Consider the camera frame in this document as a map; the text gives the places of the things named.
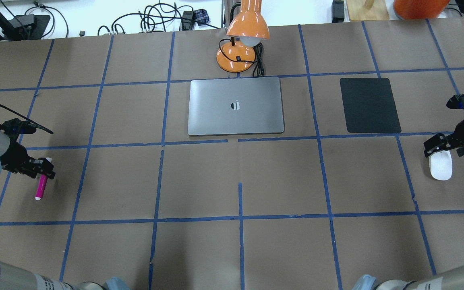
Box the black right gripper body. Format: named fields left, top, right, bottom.
left=423, top=119, right=464, bottom=158

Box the orange cylindrical container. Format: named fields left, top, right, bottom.
left=393, top=0, right=449, bottom=20

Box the black power adapter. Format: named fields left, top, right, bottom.
left=179, top=10, right=195, bottom=31

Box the orange desk lamp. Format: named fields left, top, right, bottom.
left=216, top=0, right=270, bottom=78

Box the pink highlighter pen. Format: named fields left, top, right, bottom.
left=35, top=167, right=53, bottom=201

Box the grey closed laptop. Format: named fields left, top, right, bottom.
left=186, top=77, right=285, bottom=136

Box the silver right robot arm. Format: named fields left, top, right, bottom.
left=347, top=127, right=464, bottom=290

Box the black monitor stand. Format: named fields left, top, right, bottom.
left=0, top=0, right=54, bottom=41

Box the black mousepad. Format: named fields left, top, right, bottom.
left=340, top=77, right=402, bottom=133

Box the wooden stand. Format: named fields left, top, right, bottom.
left=345, top=0, right=390, bottom=22

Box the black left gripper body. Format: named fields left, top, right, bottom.
left=0, top=143, right=54, bottom=178

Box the white computer mouse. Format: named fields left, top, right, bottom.
left=428, top=151, right=453, bottom=180

